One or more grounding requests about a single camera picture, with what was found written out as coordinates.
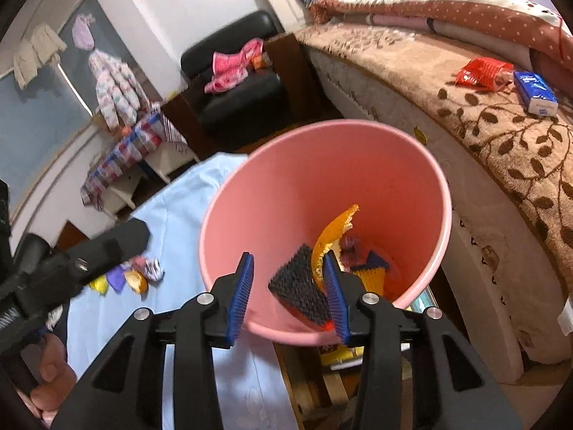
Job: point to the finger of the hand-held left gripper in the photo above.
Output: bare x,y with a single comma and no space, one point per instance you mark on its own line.
112,244

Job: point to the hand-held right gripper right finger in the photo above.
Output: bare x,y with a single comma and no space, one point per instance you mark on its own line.
335,300

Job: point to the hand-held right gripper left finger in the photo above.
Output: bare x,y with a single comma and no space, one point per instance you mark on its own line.
239,300

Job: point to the black foam net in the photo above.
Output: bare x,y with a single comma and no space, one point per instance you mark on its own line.
297,289

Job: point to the yellow foam net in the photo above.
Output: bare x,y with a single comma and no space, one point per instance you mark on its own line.
371,280

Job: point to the small floral wrapper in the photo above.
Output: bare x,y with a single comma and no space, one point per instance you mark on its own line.
351,247

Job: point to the orange peel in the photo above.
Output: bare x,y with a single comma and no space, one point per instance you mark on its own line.
331,233

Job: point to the pink plastic bucket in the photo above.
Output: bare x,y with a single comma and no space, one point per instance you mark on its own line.
313,165

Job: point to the person's left hand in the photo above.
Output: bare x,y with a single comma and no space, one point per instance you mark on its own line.
53,376

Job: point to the purple candy wrapper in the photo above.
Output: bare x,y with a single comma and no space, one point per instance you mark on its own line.
117,277

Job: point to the yellow candy wrapper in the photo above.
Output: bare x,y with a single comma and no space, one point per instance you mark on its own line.
98,284
136,282

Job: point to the striped pink candy wrapper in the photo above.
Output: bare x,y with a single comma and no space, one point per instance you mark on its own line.
150,268

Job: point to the yellow packet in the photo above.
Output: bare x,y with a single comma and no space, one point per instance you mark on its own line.
342,358

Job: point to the white side table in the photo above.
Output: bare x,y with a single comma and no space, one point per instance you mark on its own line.
130,181

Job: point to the wooden stool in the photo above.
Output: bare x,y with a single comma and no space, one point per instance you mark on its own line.
322,387

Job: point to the light blue floral tablecloth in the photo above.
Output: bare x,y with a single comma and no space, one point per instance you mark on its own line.
188,197

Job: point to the plaid covered side table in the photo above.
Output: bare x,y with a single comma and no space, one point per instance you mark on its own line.
125,152

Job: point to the pastel puffy jacket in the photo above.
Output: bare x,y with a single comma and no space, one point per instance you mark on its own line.
116,94

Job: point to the bed with white headboard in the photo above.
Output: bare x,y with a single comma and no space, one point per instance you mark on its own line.
474,242

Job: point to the black leather armchair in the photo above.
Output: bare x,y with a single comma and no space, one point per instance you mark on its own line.
232,98

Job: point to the hanging beige cloth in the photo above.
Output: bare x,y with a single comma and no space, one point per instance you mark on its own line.
38,51

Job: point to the pink dotted cloth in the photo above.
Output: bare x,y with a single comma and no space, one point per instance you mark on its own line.
228,69

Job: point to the hanging purple cloth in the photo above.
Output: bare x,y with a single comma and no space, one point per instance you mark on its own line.
83,31

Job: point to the small orange box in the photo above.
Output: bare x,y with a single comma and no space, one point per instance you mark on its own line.
258,60

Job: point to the brown leaf-pattern blanket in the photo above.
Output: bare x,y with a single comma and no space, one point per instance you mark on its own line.
492,112

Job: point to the red snack packet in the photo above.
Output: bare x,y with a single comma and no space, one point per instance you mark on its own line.
481,74

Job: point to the blue tissue pack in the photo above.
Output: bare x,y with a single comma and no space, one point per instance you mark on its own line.
535,92

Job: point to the polka dot quilt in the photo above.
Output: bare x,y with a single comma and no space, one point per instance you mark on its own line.
447,13

